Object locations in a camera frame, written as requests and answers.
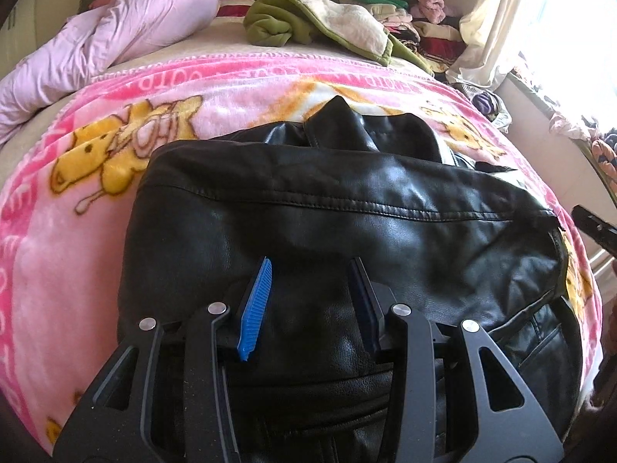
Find black leather jacket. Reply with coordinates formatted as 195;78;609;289
118;97;582;462

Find clothes on window sill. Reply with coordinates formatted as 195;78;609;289
549;111;616;204

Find pile of folded clothes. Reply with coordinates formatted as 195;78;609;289
339;0;467;75

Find cream window curtain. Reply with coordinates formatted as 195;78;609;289
445;0;530;91

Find pink cartoon bear blanket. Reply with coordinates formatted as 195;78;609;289
1;50;602;454

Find green and cream fleece garment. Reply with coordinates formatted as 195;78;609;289
243;0;432;74

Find beige bed sheet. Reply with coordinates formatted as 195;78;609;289
0;21;339;175

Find lilac quilted duvet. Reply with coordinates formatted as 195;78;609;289
1;0;219;144

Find red striped pillow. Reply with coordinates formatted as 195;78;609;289
216;0;255;18

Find cream wardrobe with handles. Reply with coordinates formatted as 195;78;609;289
1;0;61;76

